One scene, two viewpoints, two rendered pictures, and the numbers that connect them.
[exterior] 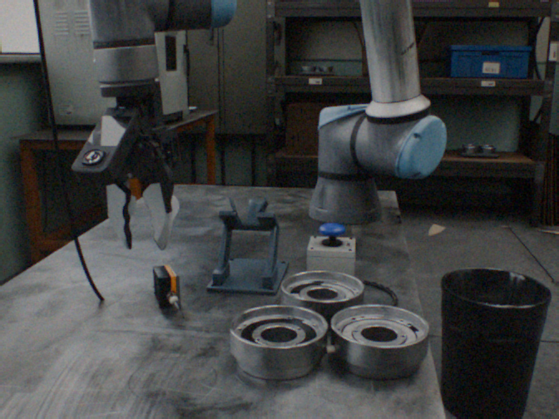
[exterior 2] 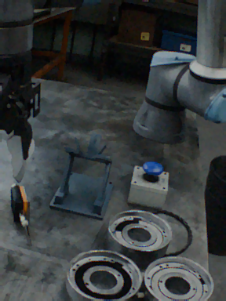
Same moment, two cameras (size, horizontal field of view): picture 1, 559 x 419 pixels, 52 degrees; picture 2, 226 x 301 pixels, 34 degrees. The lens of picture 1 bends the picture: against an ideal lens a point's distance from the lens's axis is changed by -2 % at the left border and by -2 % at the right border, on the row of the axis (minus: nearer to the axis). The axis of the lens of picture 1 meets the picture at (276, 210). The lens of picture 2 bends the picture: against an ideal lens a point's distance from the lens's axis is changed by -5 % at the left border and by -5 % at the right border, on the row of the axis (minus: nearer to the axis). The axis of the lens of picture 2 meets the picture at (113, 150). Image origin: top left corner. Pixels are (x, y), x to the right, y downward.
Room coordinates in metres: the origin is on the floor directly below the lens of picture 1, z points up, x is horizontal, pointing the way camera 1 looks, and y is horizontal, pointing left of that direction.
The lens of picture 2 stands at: (0.21, 0.04, 1.23)
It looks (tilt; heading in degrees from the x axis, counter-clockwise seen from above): 27 degrees down; 356
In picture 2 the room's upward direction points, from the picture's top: 10 degrees clockwise
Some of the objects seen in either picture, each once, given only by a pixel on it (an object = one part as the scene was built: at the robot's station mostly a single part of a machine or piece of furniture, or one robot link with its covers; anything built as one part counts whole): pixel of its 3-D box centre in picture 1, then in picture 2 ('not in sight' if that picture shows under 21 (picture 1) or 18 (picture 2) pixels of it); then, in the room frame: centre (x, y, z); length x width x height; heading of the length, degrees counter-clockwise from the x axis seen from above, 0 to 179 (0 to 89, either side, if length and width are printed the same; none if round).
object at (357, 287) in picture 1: (322, 299); (138, 237); (0.69, -0.06, 0.82); 0.10 x 0.10 x 0.04
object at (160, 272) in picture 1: (166, 292); (20, 212); (0.71, 0.14, 0.82); 0.17 x 0.02 x 0.04; 21
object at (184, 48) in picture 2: not in sight; (185, 42); (4.24, -0.81, 0.56); 0.52 x 0.38 x 0.22; 79
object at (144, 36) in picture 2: (313, 126); (137, 26); (4.30, -0.27, 0.64); 0.49 x 0.40 x 0.37; 87
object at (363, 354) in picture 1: (378, 341); (176, 288); (0.58, -0.11, 0.82); 0.10 x 0.10 x 0.04
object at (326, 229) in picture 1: (332, 240); (151, 175); (0.85, -0.08, 0.85); 0.04 x 0.04 x 0.05
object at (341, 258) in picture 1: (332, 255); (148, 185); (0.85, -0.09, 0.82); 0.08 x 0.07 x 0.05; 172
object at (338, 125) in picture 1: (349, 136); (173, 75); (1.18, -0.15, 0.97); 0.13 x 0.12 x 0.14; 40
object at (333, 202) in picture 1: (345, 192); (162, 114); (1.19, -0.14, 0.85); 0.15 x 0.15 x 0.10
